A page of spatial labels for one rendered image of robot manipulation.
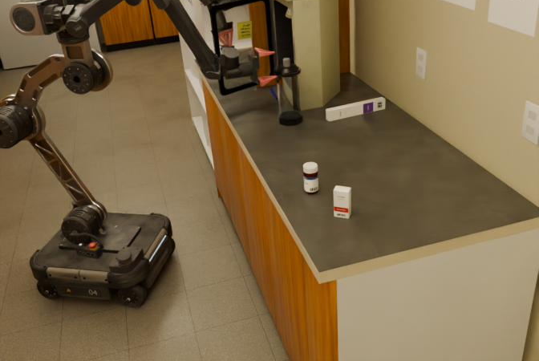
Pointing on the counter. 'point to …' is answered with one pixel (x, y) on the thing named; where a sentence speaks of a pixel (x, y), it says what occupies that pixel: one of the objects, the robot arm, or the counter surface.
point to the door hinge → (273, 29)
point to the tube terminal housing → (314, 26)
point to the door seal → (218, 41)
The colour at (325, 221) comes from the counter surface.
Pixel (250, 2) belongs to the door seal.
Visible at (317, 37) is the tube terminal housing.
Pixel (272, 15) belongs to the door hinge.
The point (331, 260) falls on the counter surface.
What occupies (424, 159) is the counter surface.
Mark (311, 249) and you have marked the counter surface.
